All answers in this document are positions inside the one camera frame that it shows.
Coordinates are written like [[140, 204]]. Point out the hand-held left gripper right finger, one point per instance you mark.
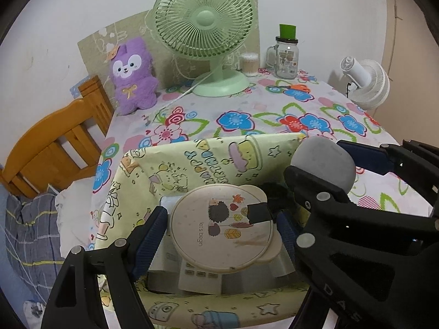
[[286, 233]]

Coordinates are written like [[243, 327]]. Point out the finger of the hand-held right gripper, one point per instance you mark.
[[329, 219], [374, 157]]

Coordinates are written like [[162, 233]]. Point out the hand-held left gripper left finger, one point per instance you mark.
[[151, 236]]

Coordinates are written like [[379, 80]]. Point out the round beige printed coaster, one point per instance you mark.
[[205, 233]]

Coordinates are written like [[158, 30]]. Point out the white remote control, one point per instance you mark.
[[199, 281]]

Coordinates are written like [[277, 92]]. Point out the yellow printed storage box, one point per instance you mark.
[[171, 164]]

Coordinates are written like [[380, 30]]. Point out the white standing fan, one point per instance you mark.
[[370, 82]]

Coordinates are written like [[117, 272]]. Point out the white pillow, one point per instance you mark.
[[75, 209]]

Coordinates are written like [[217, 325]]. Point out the beige door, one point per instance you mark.
[[411, 51]]

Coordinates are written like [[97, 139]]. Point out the floral tablecloth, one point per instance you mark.
[[267, 109]]

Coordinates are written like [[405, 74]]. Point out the blue plaid bedding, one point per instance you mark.
[[27, 233]]

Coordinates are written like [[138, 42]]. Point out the glass mug jar green lid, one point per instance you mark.
[[286, 61]]

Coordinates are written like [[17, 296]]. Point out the white black printed cloth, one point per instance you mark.
[[34, 310]]

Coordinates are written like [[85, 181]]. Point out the wooden bed headboard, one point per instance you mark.
[[44, 144]]

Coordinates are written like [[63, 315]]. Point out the clear cotton swab container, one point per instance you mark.
[[249, 65]]

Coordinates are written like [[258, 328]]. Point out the purple plush toy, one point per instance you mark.
[[132, 82]]

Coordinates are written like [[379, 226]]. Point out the blue patterned paper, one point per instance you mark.
[[75, 87]]

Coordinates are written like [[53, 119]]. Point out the green desk fan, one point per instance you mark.
[[205, 17]]

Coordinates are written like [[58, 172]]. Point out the patterned beige wall board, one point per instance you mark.
[[96, 44]]

